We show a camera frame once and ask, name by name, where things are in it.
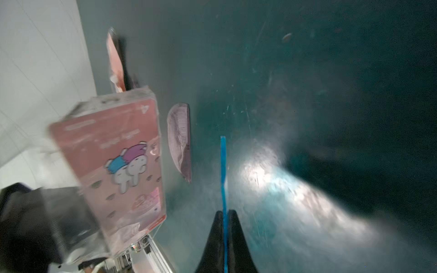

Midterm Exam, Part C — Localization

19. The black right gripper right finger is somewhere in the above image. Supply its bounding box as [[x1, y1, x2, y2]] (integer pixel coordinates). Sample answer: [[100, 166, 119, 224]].
[[228, 210, 258, 273]]

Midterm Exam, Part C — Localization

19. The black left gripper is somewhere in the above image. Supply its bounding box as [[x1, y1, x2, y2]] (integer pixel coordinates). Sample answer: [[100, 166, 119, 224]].
[[1, 183, 102, 273]]

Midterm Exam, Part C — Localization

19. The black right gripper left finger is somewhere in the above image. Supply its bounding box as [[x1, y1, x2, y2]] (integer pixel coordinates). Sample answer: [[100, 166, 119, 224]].
[[195, 211, 225, 273]]

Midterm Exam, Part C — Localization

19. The pink package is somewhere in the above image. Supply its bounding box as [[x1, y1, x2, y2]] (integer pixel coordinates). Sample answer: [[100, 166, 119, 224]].
[[49, 87, 166, 255]]

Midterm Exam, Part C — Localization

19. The pink ruler set plastic bag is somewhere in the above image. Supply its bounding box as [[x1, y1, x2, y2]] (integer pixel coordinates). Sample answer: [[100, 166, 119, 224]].
[[106, 27, 131, 93]]

